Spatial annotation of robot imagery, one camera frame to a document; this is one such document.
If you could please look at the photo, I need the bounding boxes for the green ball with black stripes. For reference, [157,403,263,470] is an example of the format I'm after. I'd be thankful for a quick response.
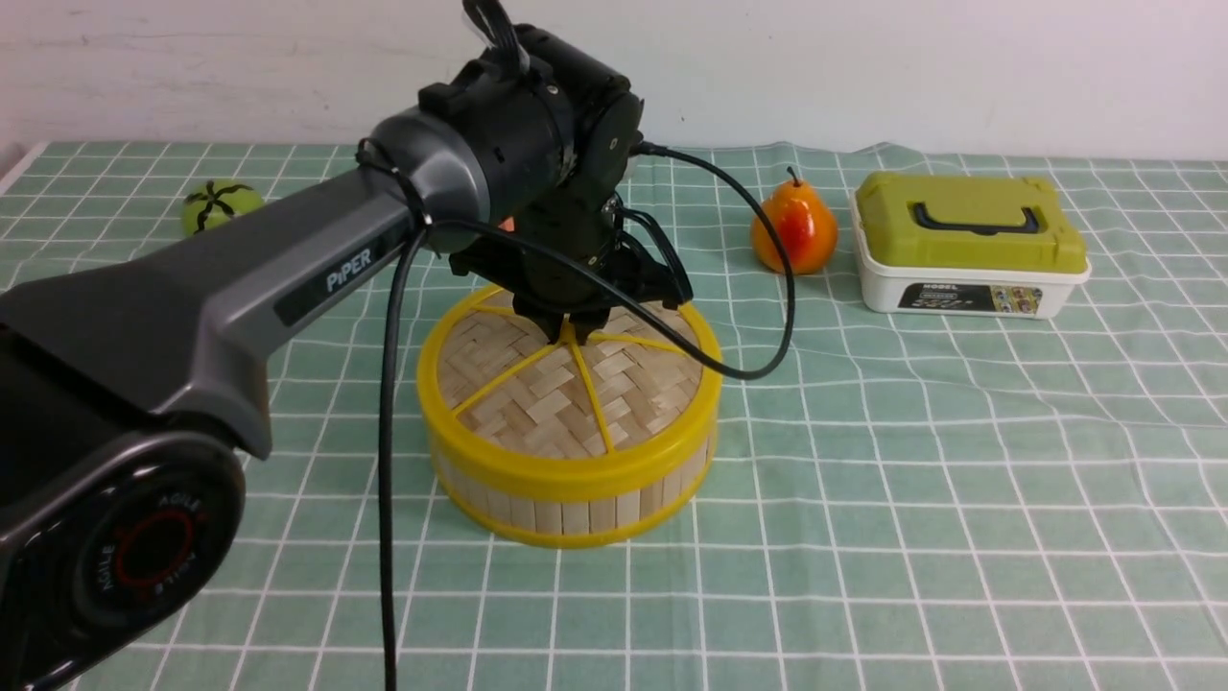
[181,179,265,237]

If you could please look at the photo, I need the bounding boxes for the black cable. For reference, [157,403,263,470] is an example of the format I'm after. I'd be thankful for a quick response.
[357,139,797,691]

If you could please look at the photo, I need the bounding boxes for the bamboo steamer basket base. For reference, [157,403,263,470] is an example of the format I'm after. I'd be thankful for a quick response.
[430,433,718,547]

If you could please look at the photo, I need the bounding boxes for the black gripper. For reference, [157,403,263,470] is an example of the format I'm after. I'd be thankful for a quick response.
[449,191,694,345]

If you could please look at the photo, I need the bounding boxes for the green checkered tablecloth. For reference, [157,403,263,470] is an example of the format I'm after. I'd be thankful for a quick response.
[1,144,1227,690]

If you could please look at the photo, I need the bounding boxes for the orange yellow toy pear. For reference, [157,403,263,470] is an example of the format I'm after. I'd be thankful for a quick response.
[763,166,837,275]

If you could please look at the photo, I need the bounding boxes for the yellow woven bamboo steamer lid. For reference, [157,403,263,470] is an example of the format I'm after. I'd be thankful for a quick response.
[416,287,722,503]

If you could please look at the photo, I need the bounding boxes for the white box with green lid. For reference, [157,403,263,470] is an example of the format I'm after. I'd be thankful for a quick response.
[849,171,1092,320]

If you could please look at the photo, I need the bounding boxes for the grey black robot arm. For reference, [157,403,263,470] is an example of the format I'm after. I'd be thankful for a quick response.
[2,1,693,690]

